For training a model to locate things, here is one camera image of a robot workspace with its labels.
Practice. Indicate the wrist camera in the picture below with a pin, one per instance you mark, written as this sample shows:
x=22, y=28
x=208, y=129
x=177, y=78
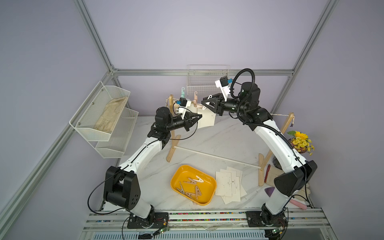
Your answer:
x=224, y=81
x=182, y=102

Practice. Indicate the purple vase with flowers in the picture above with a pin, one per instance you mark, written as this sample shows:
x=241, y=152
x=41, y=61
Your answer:
x=300, y=144

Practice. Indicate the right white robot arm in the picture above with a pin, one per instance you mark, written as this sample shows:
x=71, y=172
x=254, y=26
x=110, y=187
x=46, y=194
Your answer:
x=240, y=96

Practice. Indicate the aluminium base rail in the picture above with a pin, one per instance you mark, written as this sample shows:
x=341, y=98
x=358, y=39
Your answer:
x=296, y=224

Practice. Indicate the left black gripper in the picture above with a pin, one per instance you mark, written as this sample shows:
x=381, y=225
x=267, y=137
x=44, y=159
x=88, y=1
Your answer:
x=187, y=121

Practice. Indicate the white postcard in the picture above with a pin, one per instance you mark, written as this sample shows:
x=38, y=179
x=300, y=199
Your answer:
x=242, y=191
x=239, y=173
x=236, y=187
x=224, y=184
x=193, y=109
x=208, y=118

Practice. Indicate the beige glove in shelf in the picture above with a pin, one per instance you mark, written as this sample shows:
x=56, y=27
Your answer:
x=111, y=113

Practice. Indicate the pink clothespin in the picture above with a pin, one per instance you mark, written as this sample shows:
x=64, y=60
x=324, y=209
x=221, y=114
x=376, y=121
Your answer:
x=195, y=101
x=190, y=181
x=198, y=192
x=190, y=195

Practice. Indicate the white wire basket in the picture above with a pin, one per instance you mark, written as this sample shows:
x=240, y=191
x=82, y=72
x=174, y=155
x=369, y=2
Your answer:
x=201, y=79

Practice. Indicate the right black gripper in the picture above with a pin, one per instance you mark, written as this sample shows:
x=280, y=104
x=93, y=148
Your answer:
x=219, y=104

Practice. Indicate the white mesh wall shelf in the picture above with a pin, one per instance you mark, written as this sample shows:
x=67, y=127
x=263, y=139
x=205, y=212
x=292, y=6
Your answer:
x=107, y=145

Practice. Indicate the wooden string rack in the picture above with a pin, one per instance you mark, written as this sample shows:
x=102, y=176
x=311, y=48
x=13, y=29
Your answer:
x=262, y=160

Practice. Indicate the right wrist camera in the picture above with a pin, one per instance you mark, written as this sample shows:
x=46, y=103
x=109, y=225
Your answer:
x=224, y=81

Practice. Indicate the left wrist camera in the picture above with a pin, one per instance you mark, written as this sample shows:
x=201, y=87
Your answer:
x=182, y=102

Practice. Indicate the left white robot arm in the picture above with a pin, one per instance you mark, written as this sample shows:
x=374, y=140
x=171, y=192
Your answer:
x=121, y=184

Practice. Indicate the yellow plastic tray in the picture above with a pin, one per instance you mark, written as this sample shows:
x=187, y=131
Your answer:
x=208, y=187

